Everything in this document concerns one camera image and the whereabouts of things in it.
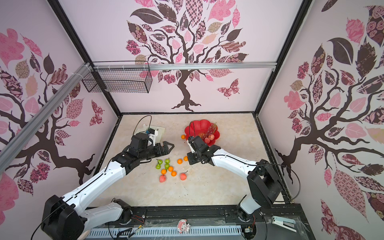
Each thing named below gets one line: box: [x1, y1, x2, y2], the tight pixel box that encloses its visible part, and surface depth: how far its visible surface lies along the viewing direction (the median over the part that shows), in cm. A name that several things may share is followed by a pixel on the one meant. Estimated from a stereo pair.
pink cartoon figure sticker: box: [177, 219, 191, 234], surface depth 70 cm
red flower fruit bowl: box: [184, 119, 221, 147], surface depth 109 cm
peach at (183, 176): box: [179, 170, 188, 181], surface depth 87 cm
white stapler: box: [271, 215, 297, 233], surface depth 71 cm
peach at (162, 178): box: [159, 174, 167, 183], surface depth 86 cm
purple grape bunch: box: [201, 122, 217, 140], surface depth 106 cm
